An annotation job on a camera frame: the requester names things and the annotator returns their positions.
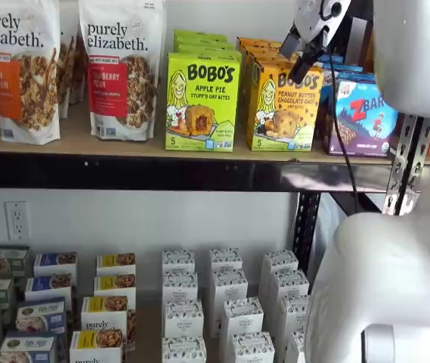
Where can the white wall power outlet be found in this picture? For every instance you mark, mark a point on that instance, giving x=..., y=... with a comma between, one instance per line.
x=17, y=221

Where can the black metal shelf beam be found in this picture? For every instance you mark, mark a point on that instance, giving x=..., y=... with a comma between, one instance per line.
x=161, y=172

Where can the blue white oatmeal box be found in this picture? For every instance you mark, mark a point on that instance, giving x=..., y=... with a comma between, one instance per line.
x=54, y=264
x=27, y=349
x=41, y=317
x=48, y=289

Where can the granola bag with red label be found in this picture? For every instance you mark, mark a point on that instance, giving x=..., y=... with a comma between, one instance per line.
x=124, y=75

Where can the white granola bag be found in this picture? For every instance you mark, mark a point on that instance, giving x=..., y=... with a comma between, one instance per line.
x=69, y=68

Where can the black diagonal shelf brace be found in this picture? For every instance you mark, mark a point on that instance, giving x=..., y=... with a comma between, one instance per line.
x=369, y=203

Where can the granola bag with orange label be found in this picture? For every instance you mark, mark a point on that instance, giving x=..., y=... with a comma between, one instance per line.
x=22, y=75

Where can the green Bobo's apple pie box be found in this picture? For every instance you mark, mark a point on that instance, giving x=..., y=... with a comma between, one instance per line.
x=205, y=42
x=203, y=106
x=207, y=50
x=199, y=35

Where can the purple blue Zbar box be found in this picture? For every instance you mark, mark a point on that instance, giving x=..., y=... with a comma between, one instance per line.
x=362, y=113
x=331, y=59
x=345, y=69

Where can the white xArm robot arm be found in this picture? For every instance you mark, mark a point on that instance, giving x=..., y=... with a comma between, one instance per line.
x=388, y=283

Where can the orange Bobo's peanut butter box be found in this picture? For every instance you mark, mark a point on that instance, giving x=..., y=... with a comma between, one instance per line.
x=267, y=57
x=262, y=50
x=286, y=117
x=256, y=42

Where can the white patterned carton box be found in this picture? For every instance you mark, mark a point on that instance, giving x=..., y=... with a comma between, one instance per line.
x=184, y=319
x=252, y=349
x=292, y=317
x=242, y=325
x=290, y=285
x=178, y=261
x=279, y=264
x=294, y=349
x=229, y=291
x=183, y=351
x=226, y=259
x=180, y=287

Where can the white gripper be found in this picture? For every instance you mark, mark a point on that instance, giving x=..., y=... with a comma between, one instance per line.
x=314, y=19

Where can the yellow white granola box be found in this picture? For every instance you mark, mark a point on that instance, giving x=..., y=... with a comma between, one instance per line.
x=114, y=285
x=116, y=262
x=103, y=317
x=95, y=348

